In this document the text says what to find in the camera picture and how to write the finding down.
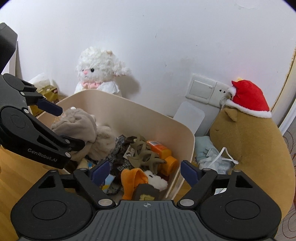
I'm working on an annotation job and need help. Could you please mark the light blue folded clothes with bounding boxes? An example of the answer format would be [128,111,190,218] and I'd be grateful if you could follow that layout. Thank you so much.
[195,136,239,174]

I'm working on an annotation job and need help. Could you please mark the gold tissue box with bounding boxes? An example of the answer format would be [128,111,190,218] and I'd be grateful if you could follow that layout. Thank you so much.
[28,72,60,117]

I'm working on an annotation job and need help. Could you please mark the white plastic card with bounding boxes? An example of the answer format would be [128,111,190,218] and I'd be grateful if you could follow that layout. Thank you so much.
[173,101,205,135]

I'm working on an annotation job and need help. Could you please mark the orange knit pouch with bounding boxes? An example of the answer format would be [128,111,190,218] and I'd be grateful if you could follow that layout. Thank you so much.
[121,168,148,200]

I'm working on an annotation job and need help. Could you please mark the white lamb plush toy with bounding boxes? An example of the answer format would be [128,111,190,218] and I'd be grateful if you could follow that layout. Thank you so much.
[74,47,130,96]

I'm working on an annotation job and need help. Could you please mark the cartoon picture packet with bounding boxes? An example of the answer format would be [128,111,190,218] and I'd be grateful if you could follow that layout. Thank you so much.
[100,174,115,193]

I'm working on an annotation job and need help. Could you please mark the beige plush bunny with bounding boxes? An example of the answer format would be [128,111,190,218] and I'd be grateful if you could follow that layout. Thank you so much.
[51,107,115,162]

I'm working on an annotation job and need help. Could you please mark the olive patterned fabric item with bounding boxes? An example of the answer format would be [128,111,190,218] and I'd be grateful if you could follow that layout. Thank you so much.
[132,184,160,201]

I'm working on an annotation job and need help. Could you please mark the orange bottle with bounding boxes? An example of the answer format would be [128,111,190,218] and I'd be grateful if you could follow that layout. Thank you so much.
[147,140,179,177]

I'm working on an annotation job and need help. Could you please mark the grey standing board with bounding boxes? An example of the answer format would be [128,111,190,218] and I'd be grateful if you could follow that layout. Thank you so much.
[9,43,23,79]

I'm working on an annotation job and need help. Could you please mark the dark brown patterned cloth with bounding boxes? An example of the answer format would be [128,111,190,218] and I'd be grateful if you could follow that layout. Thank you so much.
[107,135,136,195]

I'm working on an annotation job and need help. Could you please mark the beige plastic storage bin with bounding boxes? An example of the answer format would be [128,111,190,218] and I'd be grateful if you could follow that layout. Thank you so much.
[36,89,196,200]

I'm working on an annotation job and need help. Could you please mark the brown capybara plush toy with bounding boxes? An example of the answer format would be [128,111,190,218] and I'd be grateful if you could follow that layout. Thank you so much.
[209,108,295,217]

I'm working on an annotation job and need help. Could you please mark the red santa hat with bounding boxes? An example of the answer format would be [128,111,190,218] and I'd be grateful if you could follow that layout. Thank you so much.
[225,80,272,118]

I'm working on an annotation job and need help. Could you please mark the white wall switch socket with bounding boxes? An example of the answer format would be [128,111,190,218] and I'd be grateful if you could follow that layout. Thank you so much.
[185,74,229,108]

